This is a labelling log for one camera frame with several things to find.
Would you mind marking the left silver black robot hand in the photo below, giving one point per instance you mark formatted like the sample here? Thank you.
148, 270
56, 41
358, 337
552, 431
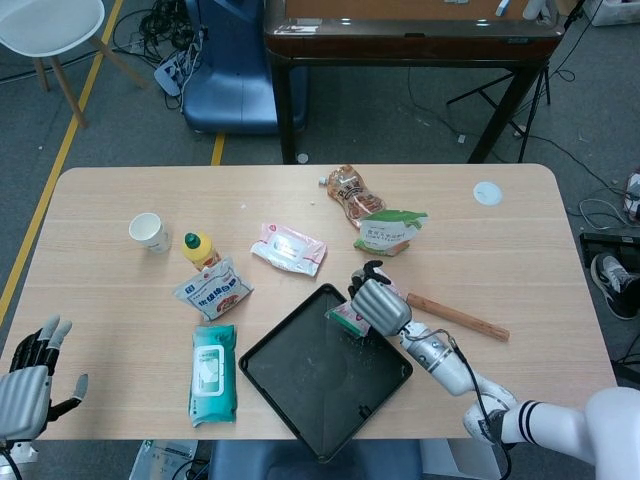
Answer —
25, 400

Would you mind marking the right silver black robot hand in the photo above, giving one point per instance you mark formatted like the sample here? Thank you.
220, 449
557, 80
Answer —
380, 302

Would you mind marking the small candy packet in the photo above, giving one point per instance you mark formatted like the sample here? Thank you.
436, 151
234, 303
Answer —
345, 317

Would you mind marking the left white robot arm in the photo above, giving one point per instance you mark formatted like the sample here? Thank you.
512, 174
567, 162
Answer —
12, 457

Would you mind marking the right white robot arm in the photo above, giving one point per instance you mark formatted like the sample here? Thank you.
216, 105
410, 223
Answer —
440, 362

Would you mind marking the green white snack pouch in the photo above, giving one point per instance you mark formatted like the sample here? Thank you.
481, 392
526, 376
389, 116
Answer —
387, 232

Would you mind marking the black square plastic tray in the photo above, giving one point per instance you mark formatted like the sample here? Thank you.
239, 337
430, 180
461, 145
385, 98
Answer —
310, 380

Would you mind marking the white castor sugar bag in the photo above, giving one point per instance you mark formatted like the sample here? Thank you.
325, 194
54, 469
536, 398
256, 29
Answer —
215, 292

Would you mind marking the wooden rolling pin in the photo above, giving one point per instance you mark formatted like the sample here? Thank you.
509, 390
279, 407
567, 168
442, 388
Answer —
460, 317

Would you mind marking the pink white wet wipes pack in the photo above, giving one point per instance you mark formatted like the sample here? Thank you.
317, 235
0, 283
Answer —
287, 250

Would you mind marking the brown sauce spout pouch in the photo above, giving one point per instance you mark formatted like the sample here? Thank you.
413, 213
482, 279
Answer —
352, 195

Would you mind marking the white round table grommet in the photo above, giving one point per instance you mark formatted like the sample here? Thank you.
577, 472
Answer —
487, 193

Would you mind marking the white floor disc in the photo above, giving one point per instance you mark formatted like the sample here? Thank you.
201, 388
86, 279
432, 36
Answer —
302, 158

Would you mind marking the teal wet wipes pack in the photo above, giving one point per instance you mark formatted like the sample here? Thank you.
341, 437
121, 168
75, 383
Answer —
212, 375

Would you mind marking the yellow bottle green cap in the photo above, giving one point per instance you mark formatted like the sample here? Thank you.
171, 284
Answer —
197, 255

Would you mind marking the blue robot body base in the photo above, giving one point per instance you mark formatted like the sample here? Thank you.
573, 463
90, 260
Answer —
250, 460

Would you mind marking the white paper cup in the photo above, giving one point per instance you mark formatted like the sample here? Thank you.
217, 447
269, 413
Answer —
147, 232

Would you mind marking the black flat box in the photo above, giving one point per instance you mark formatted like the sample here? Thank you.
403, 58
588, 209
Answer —
607, 244

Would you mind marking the grey black sneaker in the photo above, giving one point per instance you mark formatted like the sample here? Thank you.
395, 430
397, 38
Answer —
615, 285

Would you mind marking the dark brown mahjong table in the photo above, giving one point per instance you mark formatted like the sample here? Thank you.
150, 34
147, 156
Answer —
410, 45

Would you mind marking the blue chair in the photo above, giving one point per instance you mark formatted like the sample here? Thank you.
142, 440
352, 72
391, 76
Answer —
235, 85

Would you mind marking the black tripod stand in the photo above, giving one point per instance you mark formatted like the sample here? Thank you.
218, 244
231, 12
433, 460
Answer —
542, 85

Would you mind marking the white power strip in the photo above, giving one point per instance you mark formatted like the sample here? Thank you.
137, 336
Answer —
172, 75

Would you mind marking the white chair wooden legs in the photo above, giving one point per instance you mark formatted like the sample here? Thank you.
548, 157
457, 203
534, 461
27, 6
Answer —
45, 25

